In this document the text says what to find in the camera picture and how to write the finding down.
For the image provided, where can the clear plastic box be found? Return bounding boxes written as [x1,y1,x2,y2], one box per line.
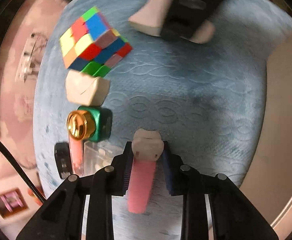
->
[83,140,123,176]

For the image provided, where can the multicolour puzzle cube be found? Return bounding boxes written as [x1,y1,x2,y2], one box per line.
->
[59,7,132,77]

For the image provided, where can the pink tube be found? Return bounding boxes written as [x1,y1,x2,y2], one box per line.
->
[69,135,84,177]

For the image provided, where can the black car key fob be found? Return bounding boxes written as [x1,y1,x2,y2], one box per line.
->
[54,142,73,179]

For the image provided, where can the beige faceted block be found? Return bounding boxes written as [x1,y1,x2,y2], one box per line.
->
[65,70,110,107]

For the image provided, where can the blue plush table cloth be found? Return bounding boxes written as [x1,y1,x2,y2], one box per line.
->
[32,0,292,240]

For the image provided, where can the white foam piece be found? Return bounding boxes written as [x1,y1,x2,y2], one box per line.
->
[128,0,216,45]

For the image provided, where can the green box gold cap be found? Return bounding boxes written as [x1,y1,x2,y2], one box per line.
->
[66,106,113,142]

